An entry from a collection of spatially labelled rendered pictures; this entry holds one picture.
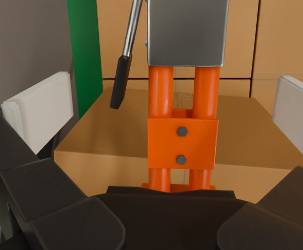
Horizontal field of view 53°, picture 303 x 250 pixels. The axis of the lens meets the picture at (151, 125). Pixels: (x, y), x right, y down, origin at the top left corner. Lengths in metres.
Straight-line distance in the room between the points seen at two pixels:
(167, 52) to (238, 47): 0.58
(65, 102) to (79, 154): 0.27
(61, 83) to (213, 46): 0.12
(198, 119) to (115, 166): 0.22
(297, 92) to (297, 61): 0.70
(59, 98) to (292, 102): 0.13
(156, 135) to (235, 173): 0.22
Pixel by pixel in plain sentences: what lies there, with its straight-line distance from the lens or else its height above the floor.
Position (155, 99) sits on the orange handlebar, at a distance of 0.26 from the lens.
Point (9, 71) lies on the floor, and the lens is 1.55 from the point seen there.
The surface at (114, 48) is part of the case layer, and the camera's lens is 0.81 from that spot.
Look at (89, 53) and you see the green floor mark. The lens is 1.40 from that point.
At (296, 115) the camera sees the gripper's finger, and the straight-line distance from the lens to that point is 0.17.
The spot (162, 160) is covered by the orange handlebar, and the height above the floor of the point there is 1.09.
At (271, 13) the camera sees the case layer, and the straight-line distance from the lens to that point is 0.83.
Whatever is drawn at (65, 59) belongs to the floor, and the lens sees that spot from 1.43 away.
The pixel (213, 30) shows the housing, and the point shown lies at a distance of 0.25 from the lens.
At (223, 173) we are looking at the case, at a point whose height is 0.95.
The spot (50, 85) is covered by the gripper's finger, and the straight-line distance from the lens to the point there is 0.17.
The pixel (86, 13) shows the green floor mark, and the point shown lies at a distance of 1.39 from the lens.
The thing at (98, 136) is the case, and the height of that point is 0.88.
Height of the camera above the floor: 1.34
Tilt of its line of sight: 69 degrees down
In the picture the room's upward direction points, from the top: 170 degrees counter-clockwise
